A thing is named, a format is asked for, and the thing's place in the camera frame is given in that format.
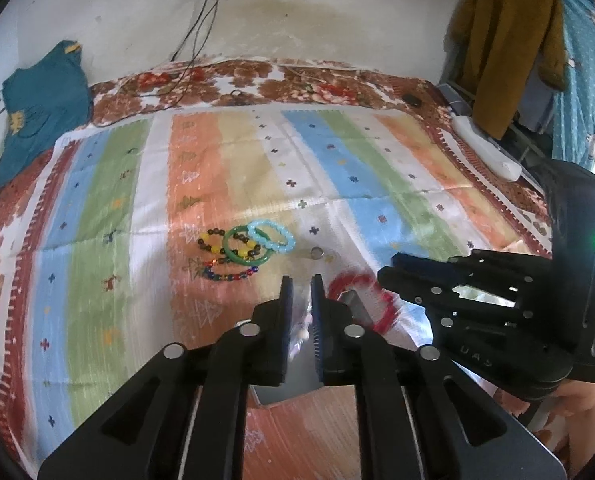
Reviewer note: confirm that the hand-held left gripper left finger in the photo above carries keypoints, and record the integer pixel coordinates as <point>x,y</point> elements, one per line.
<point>286,310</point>

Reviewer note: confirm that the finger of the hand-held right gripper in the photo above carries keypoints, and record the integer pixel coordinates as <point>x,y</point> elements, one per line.
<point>407,285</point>
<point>427,264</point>

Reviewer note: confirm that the person's right forearm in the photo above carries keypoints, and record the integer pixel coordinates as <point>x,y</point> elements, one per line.
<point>590,420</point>

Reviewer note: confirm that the striped colourful mat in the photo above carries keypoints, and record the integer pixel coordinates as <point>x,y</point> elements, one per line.
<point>257,170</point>

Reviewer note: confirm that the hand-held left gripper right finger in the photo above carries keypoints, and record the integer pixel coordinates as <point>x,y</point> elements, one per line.
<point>318,320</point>

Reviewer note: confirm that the small black object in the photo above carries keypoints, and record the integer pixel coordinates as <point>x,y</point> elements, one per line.
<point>411,100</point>

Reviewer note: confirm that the teal shirt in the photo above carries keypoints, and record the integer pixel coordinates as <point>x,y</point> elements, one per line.
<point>42,105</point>

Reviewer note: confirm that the blue printed curtain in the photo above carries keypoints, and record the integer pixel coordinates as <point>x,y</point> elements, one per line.
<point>585,60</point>

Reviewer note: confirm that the green bangle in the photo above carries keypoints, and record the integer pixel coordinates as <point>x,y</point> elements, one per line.
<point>250,261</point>

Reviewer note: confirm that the brown hanging coat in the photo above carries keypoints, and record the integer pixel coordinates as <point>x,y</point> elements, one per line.
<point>507,35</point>

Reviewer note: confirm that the grey hanging garment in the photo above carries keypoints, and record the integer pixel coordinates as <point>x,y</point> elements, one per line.
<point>535,105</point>

